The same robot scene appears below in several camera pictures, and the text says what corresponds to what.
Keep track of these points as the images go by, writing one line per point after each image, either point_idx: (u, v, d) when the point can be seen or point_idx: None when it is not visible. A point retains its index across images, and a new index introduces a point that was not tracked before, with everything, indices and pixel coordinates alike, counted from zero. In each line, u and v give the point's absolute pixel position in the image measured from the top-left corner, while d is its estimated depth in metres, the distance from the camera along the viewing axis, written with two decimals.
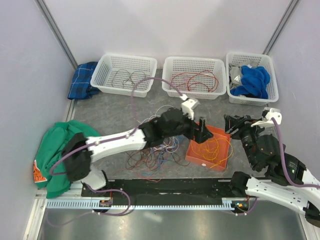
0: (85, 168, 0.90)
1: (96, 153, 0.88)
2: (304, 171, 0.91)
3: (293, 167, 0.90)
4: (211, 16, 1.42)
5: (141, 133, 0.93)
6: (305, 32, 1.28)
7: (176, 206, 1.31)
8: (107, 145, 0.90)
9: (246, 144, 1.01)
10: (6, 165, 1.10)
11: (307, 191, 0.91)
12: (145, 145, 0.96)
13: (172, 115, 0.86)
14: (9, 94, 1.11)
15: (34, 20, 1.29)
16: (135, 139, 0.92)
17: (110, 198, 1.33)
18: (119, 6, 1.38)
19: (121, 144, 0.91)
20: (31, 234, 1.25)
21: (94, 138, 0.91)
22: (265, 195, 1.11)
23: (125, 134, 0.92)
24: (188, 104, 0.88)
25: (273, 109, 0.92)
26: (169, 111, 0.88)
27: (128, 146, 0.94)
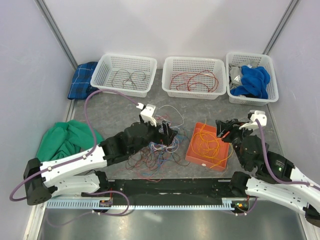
0: (42, 193, 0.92)
1: (48, 179, 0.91)
2: (293, 168, 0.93)
3: (280, 165, 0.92)
4: (211, 16, 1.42)
5: (102, 151, 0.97)
6: (305, 32, 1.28)
7: (176, 206, 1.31)
8: (61, 170, 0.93)
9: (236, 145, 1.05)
10: (6, 165, 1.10)
11: (297, 189, 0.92)
12: (107, 162, 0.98)
13: (134, 130, 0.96)
14: (9, 94, 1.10)
15: (34, 20, 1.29)
16: (94, 159, 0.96)
17: (110, 198, 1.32)
18: (119, 6, 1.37)
19: (78, 165, 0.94)
20: (31, 234, 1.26)
21: (48, 163, 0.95)
22: (265, 194, 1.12)
23: (82, 155, 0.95)
24: (146, 113, 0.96)
25: (258, 111, 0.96)
26: (133, 127, 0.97)
27: (89, 167, 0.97)
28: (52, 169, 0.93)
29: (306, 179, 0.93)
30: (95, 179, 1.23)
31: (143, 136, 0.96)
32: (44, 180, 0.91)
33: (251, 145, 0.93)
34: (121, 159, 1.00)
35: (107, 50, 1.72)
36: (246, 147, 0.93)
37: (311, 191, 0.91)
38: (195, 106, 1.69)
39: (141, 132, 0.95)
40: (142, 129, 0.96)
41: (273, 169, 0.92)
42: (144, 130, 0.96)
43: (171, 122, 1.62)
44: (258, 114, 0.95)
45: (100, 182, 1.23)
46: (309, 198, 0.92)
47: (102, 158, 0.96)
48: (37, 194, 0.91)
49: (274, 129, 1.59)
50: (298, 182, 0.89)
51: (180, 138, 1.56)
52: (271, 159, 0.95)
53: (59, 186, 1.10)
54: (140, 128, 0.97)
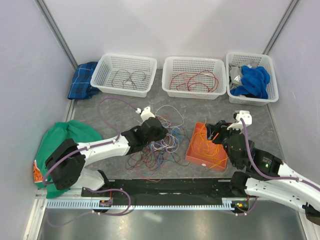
0: (77, 172, 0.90)
1: (87, 156, 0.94)
2: (281, 164, 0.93)
3: (266, 161, 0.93)
4: (211, 16, 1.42)
5: (124, 140, 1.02)
6: (305, 32, 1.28)
7: (176, 206, 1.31)
8: (96, 150, 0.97)
9: (225, 146, 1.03)
10: (5, 165, 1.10)
11: (286, 185, 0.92)
12: (127, 151, 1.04)
13: (152, 122, 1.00)
14: (9, 94, 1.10)
15: (34, 20, 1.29)
16: (121, 145, 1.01)
17: (110, 198, 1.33)
18: (119, 5, 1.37)
19: (110, 148, 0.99)
20: (31, 234, 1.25)
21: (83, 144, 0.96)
22: (264, 193, 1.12)
23: (112, 140, 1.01)
24: (146, 111, 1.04)
25: (243, 111, 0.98)
26: (152, 120, 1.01)
27: (114, 152, 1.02)
28: (89, 148, 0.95)
29: (296, 173, 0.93)
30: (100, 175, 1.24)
31: (159, 128, 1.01)
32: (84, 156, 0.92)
33: (236, 142, 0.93)
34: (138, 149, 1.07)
35: (107, 50, 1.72)
36: (232, 145, 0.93)
37: (303, 187, 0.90)
38: (195, 106, 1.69)
39: (157, 125, 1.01)
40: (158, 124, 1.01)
41: (260, 165, 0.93)
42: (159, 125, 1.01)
43: (171, 122, 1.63)
44: (243, 114, 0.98)
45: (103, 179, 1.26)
46: (301, 194, 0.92)
47: (126, 145, 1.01)
48: (74, 171, 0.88)
49: (275, 129, 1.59)
50: (287, 177, 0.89)
51: (180, 138, 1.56)
52: (258, 156, 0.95)
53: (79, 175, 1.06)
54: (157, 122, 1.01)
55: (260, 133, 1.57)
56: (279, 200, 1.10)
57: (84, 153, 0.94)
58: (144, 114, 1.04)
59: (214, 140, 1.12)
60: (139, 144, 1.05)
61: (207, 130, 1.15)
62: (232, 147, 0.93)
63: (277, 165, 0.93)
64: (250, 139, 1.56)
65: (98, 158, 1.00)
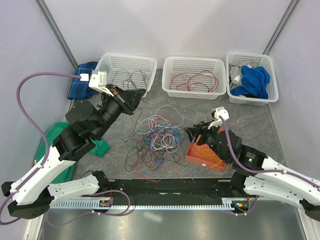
0: (29, 210, 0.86)
1: (20, 200, 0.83)
2: (265, 158, 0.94)
3: (250, 156, 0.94)
4: (211, 16, 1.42)
5: (57, 151, 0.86)
6: (305, 32, 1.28)
7: (176, 206, 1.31)
8: (26, 187, 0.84)
9: (211, 145, 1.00)
10: (5, 165, 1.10)
11: (272, 177, 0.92)
12: (67, 159, 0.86)
13: (75, 115, 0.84)
14: (8, 94, 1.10)
15: (34, 20, 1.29)
16: (52, 164, 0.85)
17: (110, 198, 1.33)
18: (119, 5, 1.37)
19: (40, 176, 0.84)
20: (31, 234, 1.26)
21: (16, 183, 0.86)
22: (261, 191, 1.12)
23: (38, 167, 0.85)
24: (92, 82, 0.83)
25: (219, 107, 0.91)
26: (76, 110, 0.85)
27: (54, 172, 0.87)
28: (19, 190, 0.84)
29: (281, 167, 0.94)
30: (93, 179, 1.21)
31: (86, 118, 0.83)
32: (16, 203, 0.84)
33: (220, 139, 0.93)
34: (83, 150, 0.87)
35: (107, 50, 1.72)
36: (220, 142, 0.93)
37: (289, 179, 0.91)
38: (195, 106, 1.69)
39: (85, 114, 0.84)
40: (89, 109, 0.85)
41: (244, 161, 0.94)
42: (88, 111, 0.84)
43: (171, 122, 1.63)
44: (219, 110, 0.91)
45: (98, 182, 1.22)
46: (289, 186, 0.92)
47: (58, 160, 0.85)
48: (25, 212, 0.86)
49: (275, 129, 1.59)
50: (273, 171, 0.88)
51: (180, 139, 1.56)
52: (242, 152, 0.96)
53: (56, 194, 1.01)
54: (87, 107, 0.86)
55: (260, 133, 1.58)
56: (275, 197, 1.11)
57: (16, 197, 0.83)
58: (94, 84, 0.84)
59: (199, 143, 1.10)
60: (80, 145, 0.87)
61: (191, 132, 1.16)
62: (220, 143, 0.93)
63: (261, 159, 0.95)
64: (250, 139, 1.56)
65: (43, 186, 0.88)
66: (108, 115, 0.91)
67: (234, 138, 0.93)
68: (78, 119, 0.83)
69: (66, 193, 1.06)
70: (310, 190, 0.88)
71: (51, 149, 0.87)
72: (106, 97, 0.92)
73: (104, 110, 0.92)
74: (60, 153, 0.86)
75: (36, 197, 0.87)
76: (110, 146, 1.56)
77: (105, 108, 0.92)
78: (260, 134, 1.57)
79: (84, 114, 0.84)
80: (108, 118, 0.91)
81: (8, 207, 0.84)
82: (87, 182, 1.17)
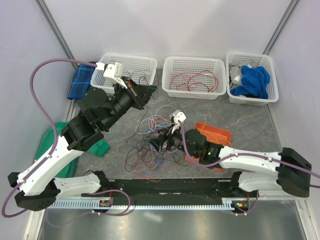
0: (36, 201, 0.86)
1: (28, 190, 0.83)
2: (222, 148, 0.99)
3: (210, 149, 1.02)
4: (211, 16, 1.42)
5: (65, 140, 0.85)
6: (305, 32, 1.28)
7: (176, 206, 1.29)
8: (34, 177, 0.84)
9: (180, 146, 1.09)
10: (6, 164, 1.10)
11: (229, 162, 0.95)
12: (75, 148, 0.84)
13: (88, 102, 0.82)
14: (8, 94, 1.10)
15: (34, 20, 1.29)
16: (60, 153, 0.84)
17: (110, 198, 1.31)
18: (119, 6, 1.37)
19: (48, 166, 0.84)
20: (31, 234, 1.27)
21: (23, 174, 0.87)
22: (250, 183, 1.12)
23: (46, 157, 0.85)
24: (109, 72, 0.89)
25: (175, 112, 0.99)
26: (89, 97, 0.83)
27: (63, 161, 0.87)
28: (27, 180, 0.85)
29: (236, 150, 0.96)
30: (94, 178, 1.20)
31: (100, 106, 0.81)
32: (23, 193, 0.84)
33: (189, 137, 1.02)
34: (91, 140, 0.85)
35: (107, 50, 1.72)
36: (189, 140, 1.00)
37: (243, 158, 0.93)
38: (195, 106, 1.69)
39: (98, 101, 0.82)
40: (102, 97, 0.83)
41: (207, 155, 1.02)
42: (102, 98, 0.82)
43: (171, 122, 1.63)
44: (176, 114, 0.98)
45: (100, 181, 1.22)
46: (246, 166, 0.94)
47: (66, 149, 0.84)
48: (31, 203, 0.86)
49: (275, 129, 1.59)
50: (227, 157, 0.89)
51: None
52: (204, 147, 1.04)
53: (62, 188, 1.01)
54: (100, 94, 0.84)
55: (260, 133, 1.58)
56: (262, 185, 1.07)
57: (24, 187, 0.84)
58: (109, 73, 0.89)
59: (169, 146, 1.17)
60: (89, 134, 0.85)
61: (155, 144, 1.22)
62: (193, 143, 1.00)
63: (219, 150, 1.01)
64: (250, 139, 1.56)
65: (50, 177, 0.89)
66: (119, 106, 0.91)
67: (199, 136, 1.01)
68: (92, 106, 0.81)
69: (71, 189, 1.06)
70: (263, 163, 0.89)
71: (59, 139, 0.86)
72: (119, 90, 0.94)
73: (116, 101, 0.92)
74: (68, 143, 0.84)
75: (43, 188, 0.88)
76: (110, 146, 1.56)
77: (116, 99, 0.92)
78: (260, 134, 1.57)
79: (98, 101, 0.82)
80: (119, 109, 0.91)
81: (16, 198, 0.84)
82: (90, 180, 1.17)
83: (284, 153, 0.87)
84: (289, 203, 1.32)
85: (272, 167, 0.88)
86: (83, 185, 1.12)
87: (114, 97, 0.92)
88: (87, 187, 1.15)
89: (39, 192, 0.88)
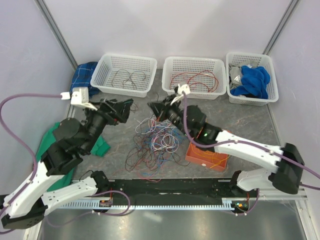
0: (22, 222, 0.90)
1: (12, 213, 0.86)
2: (220, 132, 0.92)
3: (207, 131, 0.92)
4: (211, 16, 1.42)
5: (45, 166, 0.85)
6: (305, 31, 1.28)
7: (176, 206, 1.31)
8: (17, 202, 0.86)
9: (174, 121, 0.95)
10: (6, 165, 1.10)
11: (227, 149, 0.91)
12: (55, 173, 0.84)
13: (61, 133, 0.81)
14: (9, 94, 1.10)
15: (34, 20, 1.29)
16: (39, 179, 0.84)
17: (110, 198, 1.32)
18: (119, 6, 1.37)
19: (27, 193, 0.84)
20: (31, 234, 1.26)
21: (9, 197, 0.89)
22: (247, 181, 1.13)
23: (26, 182, 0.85)
24: (76, 100, 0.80)
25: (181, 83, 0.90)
26: (62, 126, 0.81)
27: (44, 186, 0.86)
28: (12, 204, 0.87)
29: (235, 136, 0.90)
30: (90, 181, 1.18)
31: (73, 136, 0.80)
32: (9, 216, 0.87)
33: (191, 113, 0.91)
34: (70, 166, 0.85)
35: (107, 50, 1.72)
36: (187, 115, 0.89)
37: (242, 146, 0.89)
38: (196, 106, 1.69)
39: (72, 131, 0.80)
40: (76, 126, 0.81)
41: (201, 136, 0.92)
42: (75, 128, 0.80)
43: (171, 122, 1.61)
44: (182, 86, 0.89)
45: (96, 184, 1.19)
46: (245, 155, 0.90)
47: (45, 175, 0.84)
48: (18, 224, 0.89)
49: (275, 128, 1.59)
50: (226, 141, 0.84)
51: (180, 139, 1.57)
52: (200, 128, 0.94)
53: (48, 203, 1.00)
54: (74, 123, 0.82)
55: (260, 133, 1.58)
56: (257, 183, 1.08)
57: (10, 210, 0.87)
58: (76, 100, 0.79)
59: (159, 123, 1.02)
60: (67, 160, 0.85)
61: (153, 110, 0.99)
62: (193, 120, 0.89)
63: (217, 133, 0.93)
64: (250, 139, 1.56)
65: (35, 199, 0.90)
66: (94, 128, 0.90)
67: (200, 113, 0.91)
68: (65, 136, 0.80)
69: (62, 200, 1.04)
70: (263, 155, 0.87)
71: (40, 164, 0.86)
72: (90, 112, 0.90)
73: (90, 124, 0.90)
74: (48, 168, 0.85)
75: (29, 209, 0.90)
76: (110, 146, 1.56)
77: (90, 122, 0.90)
78: (260, 134, 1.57)
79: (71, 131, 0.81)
80: (94, 131, 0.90)
81: (3, 220, 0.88)
82: (84, 185, 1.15)
83: (287, 147, 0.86)
84: (289, 203, 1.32)
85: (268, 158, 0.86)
86: (77, 192, 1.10)
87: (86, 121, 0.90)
88: (83, 192, 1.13)
89: (26, 213, 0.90)
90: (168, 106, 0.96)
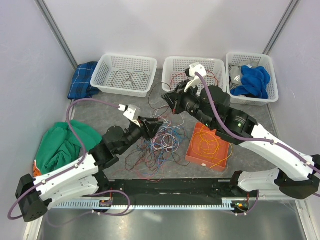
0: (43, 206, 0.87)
1: (44, 192, 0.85)
2: (255, 125, 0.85)
3: (240, 120, 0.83)
4: (211, 16, 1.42)
5: (92, 158, 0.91)
6: (305, 32, 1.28)
7: (176, 206, 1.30)
8: (55, 182, 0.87)
9: (192, 110, 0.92)
10: (6, 164, 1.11)
11: (261, 148, 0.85)
12: (99, 168, 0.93)
13: (110, 135, 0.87)
14: (8, 94, 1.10)
15: (34, 20, 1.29)
16: (86, 167, 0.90)
17: (110, 198, 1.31)
18: (119, 6, 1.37)
19: (71, 175, 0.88)
20: (31, 234, 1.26)
21: (43, 176, 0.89)
22: (249, 182, 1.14)
23: (74, 165, 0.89)
24: (128, 115, 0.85)
25: (193, 64, 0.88)
26: (109, 132, 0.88)
27: (81, 175, 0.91)
28: (47, 182, 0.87)
29: (271, 136, 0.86)
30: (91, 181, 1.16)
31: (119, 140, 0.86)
32: (39, 194, 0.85)
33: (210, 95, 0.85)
34: (112, 163, 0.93)
35: (107, 50, 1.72)
36: None
37: (278, 150, 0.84)
38: None
39: (118, 135, 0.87)
40: (120, 131, 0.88)
41: (233, 125, 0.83)
42: (120, 133, 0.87)
43: (171, 122, 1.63)
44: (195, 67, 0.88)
45: (97, 182, 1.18)
46: (277, 160, 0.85)
47: (93, 165, 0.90)
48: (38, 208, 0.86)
49: (274, 128, 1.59)
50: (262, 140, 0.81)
51: (180, 139, 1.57)
52: (231, 116, 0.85)
53: (53, 197, 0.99)
54: (117, 129, 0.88)
55: None
56: (260, 185, 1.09)
57: (41, 188, 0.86)
58: (128, 115, 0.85)
59: (176, 111, 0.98)
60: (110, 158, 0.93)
61: (168, 101, 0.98)
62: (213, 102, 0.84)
63: (251, 126, 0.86)
64: None
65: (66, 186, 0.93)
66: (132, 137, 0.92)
67: (222, 95, 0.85)
68: (113, 140, 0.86)
69: (65, 196, 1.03)
70: (297, 164, 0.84)
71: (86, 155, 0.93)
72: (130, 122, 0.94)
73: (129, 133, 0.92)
74: (95, 160, 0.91)
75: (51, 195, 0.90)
76: None
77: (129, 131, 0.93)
78: None
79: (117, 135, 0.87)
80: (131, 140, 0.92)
81: (28, 198, 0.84)
82: (87, 183, 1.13)
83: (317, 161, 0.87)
84: (289, 203, 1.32)
85: (300, 168, 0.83)
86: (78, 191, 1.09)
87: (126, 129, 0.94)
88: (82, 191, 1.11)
89: (45, 198, 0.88)
90: (182, 94, 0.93)
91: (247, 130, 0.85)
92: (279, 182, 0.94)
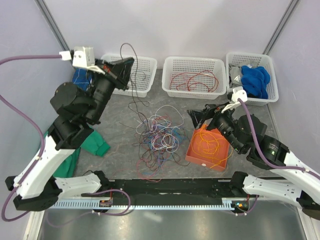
0: (35, 203, 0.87)
1: (24, 194, 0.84)
2: (287, 152, 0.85)
3: (273, 148, 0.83)
4: (211, 16, 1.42)
5: (52, 139, 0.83)
6: (305, 31, 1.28)
7: (176, 206, 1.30)
8: (28, 181, 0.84)
9: (224, 131, 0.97)
10: (6, 164, 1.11)
11: (292, 175, 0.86)
12: (65, 146, 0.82)
13: (61, 98, 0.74)
14: (9, 94, 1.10)
15: (34, 20, 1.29)
16: (49, 154, 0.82)
17: (110, 198, 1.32)
18: (119, 6, 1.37)
19: (39, 168, 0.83)
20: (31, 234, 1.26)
21: (18, 178, 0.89)
22: (260, 189, 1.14)
23: (36, 159, 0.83)
24: (78, 62, 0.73)
25: (236, 88, 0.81)
26: (59, 94, 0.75)
27: (53, 163, 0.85)
28: (22, 184, 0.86)
29: (302, 163, 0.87)
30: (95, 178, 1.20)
31: (72, 101, 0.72)
32: (20, 197, 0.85)
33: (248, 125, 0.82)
34: (80, 136, 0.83)
35: (107, 50, 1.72)
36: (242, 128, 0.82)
37: (308, 177, 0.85)
38: (195, 107, 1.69)
39: (70, 96, 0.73)
40: (73, 91, 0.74)
41: (266, 152, 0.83)
42: (72, 93, 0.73)
43: (171, 122, 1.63)
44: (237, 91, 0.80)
45: (100, 180, 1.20)
46: (307, 186, 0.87)
47: (55, 149, 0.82)
48: (31, 205, 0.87)
49: (274, 128, 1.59)
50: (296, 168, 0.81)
51: (180, 139, 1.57)
52: (263, 142, 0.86)
53: (63, 187, 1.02)
54: (70, 88, 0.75)
55: None
56: (274, 196, 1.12)
57: (20, 191, 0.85)
58: (78, 62, 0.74)
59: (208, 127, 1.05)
60: (74, 130, 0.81)
61: (192, 118, 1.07)
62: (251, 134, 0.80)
63: (283, 152, 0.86)
64: None
65: (45, 179, 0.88)
66: (101, 94, 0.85)
67: (259, 126, 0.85)
68: (63, 103, 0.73)
69: (73, 187, 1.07)
70: None
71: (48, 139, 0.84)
72: (95, 75, 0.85)
73: (95, 90, 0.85)
74: (57, 142, 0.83)
75: (41, 189, 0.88)
76: (110, 146, 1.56)
77: (95, 87, 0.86)
78: None
79: (69, 97, 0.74)
80: (101, 97, 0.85)
81: (14, 203, 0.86)
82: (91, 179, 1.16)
83: None
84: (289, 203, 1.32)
85: None
86: (83, 185, 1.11)
87: (93, 86, 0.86)
88: (89, 186, 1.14)
89: (36, 194, 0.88)
90: (219, 114, 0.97)
91: (279, 157, 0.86)
92: (305, 202, 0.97)
